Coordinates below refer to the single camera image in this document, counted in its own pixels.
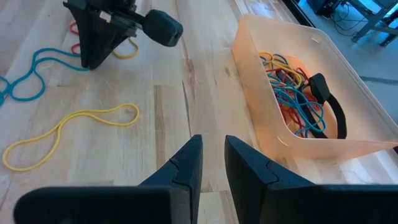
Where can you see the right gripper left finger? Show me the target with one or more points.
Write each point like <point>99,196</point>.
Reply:
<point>174,199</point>

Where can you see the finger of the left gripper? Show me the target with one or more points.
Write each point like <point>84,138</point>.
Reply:
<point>105,40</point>
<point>81,37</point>

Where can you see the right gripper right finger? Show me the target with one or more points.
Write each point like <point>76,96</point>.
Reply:
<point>264,199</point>

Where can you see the yellow rubber band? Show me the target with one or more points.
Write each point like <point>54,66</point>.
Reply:
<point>59,126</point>
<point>127,57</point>
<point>292,73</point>

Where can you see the large black rubber band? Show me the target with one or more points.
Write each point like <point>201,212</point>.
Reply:
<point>340,118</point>

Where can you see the orange translucent plastic bin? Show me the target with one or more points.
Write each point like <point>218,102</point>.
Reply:
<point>258,124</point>

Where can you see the grey metal stand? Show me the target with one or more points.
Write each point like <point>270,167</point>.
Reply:
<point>370,23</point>

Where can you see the black aluminium table frame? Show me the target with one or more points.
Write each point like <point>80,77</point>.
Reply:
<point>298,12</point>

